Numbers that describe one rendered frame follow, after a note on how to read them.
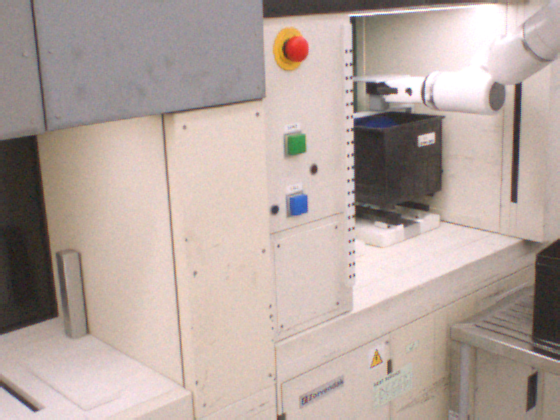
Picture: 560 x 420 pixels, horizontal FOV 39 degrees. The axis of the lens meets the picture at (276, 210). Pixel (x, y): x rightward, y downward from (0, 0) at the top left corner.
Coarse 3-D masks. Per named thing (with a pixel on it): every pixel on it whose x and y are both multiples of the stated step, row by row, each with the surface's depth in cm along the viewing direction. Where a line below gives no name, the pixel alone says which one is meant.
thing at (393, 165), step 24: (384, 96) 185; (408, 120) 194; (432, 120) 185; (360, 144) 179; (384, 144) 174; (408, 144) 180; (432, 144) 186; (360, 168) 181; (384, 168) 176; (408, 168) 181; (432, 168) 187; (360, 192) 182; (384, 192) 177; (408, 192) 183; (432, 192) 189; (384, 216) 185
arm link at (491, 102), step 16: (448, 80) 167; (464, 80) 164; (480, 80) 162; (448, 96) 167; (464, 96) 164; (480, 96) 161; (496, 96) 162; (464, 112) 167; (480, 112) 164; (496, 112) 164
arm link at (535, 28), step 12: (552, 0) 136; (540, 12) 138; (552, 12) 134; (528, 24) 141; (540, 24) 137; (552, 24) 135; (528, 36) 141; (540, 36) 138; (552, 36) 136; (540, 48) 140; (552, 48) 138
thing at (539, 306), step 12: (540, 252) 154; (552, 252) 159; (540, 264) 152; (552, 264) 151; (540, 276) 153; (552, 276) 151; (540, 288) 153; (552, 288) 152; (540, 300) 154; (552, 300) 152; (540, 312) 155; (552, 312) 153; (540, 324) 155; (552, 324) 154; (540, 336) 156; (552, 336) 154
